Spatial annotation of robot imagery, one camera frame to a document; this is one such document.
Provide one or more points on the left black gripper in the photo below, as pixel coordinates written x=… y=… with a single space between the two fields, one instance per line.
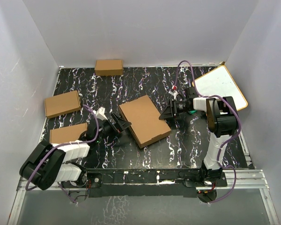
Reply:
x=121 y=125

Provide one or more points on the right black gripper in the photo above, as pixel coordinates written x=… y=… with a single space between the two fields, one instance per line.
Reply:
x=168 y=114

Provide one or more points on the large cardboard box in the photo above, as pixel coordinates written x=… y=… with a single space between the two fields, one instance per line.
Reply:
x=143 y=115

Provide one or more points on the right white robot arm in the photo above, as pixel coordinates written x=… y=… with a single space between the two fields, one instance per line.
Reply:
x=222 y=122

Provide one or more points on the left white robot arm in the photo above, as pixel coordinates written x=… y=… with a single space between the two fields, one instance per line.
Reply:
x=50 y=162

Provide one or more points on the folded cardboard box front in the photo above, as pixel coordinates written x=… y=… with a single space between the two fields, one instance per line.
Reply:
x=67 y=134

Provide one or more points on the folded cardboard box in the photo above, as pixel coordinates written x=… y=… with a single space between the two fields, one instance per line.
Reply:
x=109 y=67
x=67 y=134
x=61 y=104

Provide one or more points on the folded cardboard box back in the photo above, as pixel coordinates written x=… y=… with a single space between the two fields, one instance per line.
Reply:
x=109 y=67

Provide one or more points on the folded cardboard box left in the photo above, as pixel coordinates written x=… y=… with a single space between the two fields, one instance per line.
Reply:
x=61 y=104

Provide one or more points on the white board yellow rim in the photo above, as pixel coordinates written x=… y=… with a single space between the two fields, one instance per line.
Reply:
x=220 y=82

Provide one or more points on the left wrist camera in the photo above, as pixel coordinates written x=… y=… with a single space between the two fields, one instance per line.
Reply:
x=100 y=114

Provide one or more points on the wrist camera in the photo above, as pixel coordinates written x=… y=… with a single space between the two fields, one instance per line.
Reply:
x=174 y=92
x=100 y=114

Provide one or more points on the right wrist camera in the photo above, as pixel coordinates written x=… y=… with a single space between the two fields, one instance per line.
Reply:
x=174 y=92

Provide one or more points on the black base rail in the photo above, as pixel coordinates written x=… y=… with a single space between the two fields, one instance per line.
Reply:
x=149 y=182

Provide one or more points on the aluminium frame rail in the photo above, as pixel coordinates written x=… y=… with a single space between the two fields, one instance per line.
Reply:
x=245 y=179

